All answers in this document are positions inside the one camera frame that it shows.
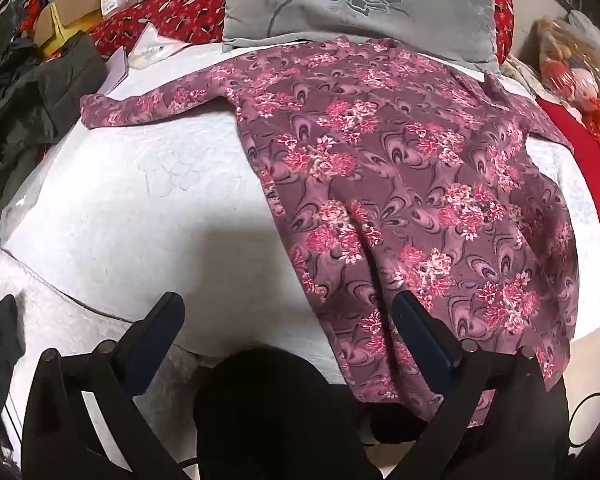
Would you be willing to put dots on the red patterned blanket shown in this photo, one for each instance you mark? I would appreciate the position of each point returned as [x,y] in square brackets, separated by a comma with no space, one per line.
[190,5]

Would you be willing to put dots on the dark cloth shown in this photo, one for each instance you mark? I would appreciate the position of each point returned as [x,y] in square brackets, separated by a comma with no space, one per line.
[7,345]

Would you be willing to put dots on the grey flower print pillow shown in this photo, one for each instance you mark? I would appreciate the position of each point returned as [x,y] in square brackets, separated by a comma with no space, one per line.
[405,10]

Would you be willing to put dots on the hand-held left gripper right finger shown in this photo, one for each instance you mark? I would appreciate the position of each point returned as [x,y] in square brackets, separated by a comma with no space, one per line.
[420,340]

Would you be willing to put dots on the cardboard box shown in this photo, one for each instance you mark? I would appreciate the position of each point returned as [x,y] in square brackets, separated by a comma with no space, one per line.
[75,5]

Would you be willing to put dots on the white quilted bed cover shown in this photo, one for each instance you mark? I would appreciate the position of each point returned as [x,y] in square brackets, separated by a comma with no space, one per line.
[155,200]

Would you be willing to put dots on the dark jacket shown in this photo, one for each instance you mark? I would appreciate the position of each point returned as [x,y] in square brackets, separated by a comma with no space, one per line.
[45,90]

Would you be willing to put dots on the purple floral shirt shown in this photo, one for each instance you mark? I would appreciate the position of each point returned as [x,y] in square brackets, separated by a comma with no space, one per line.
[380,185]

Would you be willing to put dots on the lilac paper sheet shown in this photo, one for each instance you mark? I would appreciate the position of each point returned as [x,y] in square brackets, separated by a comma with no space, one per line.
[116,70]

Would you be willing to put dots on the plain red cloth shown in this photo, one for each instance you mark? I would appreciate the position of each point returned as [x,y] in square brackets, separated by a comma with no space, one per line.
[580,150]

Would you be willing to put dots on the white plastic packet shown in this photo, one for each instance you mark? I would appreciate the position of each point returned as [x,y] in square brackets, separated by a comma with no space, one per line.
[152,50]

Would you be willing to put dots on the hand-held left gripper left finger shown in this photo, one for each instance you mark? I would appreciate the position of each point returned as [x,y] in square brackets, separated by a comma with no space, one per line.
[152,340]

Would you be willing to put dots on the stuffed toy in plastic bag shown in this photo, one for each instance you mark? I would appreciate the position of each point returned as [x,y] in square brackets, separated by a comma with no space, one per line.
[580,80]

